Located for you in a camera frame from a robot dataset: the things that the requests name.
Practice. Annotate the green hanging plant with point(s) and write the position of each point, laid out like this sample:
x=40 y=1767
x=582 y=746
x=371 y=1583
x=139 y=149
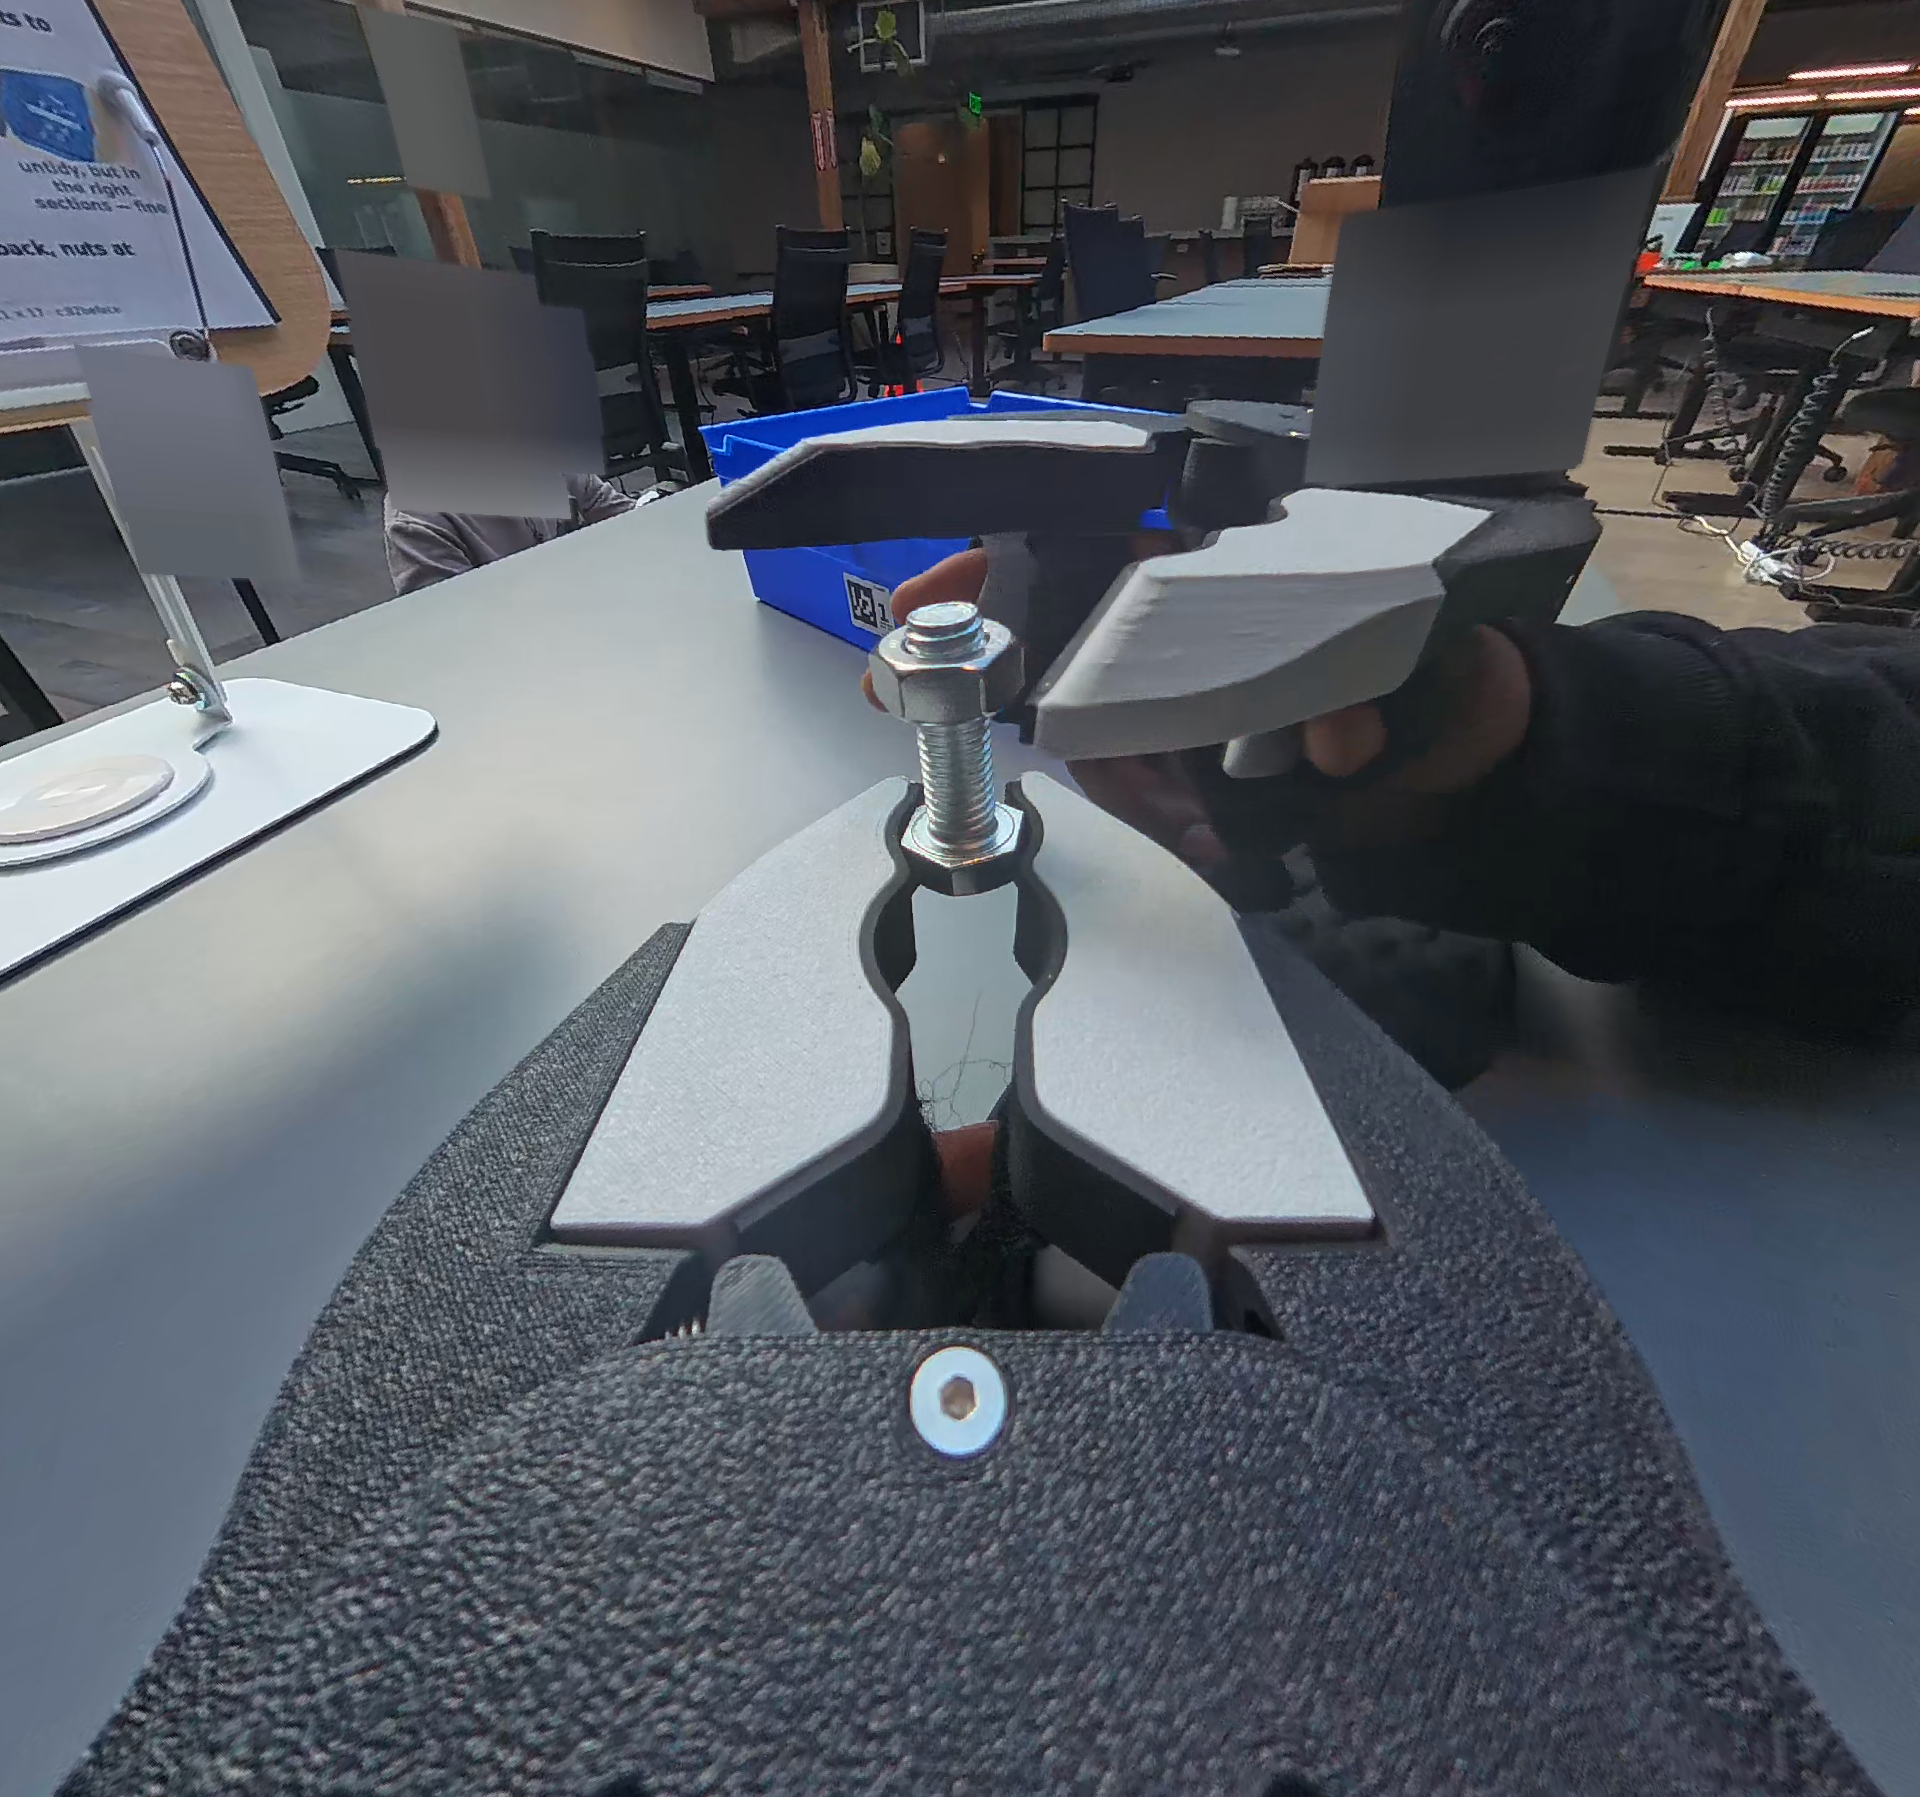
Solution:
x=887 y=35

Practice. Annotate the person's right hand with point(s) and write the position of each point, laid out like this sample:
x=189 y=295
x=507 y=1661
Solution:
x=1440 y=765

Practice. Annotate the person's left hand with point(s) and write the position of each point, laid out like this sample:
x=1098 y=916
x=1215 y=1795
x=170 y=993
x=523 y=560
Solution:
x=970 y=1170

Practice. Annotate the grey desk with wooden edge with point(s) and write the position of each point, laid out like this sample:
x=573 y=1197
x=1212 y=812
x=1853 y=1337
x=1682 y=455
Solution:
x=1799 y=292
x=734 y=304
x=1202 y=321

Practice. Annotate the glass door drinks fridge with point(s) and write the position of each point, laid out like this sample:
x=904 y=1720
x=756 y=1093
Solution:
x=1799 y=179

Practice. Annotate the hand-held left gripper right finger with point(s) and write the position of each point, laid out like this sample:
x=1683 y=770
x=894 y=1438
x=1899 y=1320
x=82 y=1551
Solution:
x=1185 y=1077

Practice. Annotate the wooden display board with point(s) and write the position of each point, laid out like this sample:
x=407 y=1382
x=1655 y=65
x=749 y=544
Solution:
x=226 y=179

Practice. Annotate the blue divided parts bin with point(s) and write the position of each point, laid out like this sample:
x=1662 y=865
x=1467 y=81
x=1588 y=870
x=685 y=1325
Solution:
x=811 y=589

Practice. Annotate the person's right forearm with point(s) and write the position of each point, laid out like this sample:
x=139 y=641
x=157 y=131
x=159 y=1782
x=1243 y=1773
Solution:
x=1725 y=792

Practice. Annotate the white document stand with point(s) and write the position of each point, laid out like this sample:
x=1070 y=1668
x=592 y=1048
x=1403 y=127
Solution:
x=302 y=765

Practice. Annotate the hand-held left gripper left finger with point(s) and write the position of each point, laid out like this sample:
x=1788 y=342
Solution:
x=722 y=1077

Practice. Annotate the silver hex bolt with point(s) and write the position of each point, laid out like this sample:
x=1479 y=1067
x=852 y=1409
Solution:
x=960 y=777

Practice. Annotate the black office chair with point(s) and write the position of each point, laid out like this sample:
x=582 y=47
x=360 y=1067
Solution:
x=918 y=298
x=1111 y=253
x=1883 y=432
x=814 y=304
x=599 y=313

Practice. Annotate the wooden cabinet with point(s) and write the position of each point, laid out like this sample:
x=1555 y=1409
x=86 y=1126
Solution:
x=1336 y=214

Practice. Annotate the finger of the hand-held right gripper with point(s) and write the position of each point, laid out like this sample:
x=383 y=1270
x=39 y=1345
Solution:
x=930 y=470
x=1245 y=626

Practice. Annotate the silver hex nut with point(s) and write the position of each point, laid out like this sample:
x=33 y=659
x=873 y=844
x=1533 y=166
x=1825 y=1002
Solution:
x=946 y=680

